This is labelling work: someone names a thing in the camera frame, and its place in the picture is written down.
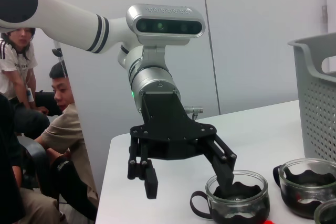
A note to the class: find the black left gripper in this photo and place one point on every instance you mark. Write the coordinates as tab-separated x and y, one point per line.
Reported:
168	134

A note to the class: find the glass teacup black sleeve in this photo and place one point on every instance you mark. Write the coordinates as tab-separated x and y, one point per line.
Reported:
326	213
302	195
241	208

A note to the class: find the small red toy block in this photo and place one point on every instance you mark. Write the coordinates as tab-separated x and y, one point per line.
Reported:
270	221

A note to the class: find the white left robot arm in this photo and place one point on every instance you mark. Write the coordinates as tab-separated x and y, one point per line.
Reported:
65	11

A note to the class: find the grey perforated storage bin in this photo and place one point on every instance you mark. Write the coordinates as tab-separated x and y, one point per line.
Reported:
315	108

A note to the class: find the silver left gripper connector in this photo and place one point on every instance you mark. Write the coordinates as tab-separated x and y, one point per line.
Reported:
194	110

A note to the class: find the person in beige shirt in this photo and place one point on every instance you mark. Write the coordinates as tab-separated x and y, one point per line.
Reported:
65	129

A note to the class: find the dark chair armrest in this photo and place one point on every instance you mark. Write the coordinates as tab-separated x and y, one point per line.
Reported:
36	155

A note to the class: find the small black clip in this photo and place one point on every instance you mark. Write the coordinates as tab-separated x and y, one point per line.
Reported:
57	52

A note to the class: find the person in dark top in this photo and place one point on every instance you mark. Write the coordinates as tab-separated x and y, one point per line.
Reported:
8	155

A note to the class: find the person in white shirt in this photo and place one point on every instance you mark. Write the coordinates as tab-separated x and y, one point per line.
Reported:
15	72

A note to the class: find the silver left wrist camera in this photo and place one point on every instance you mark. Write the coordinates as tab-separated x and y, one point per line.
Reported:
168	27

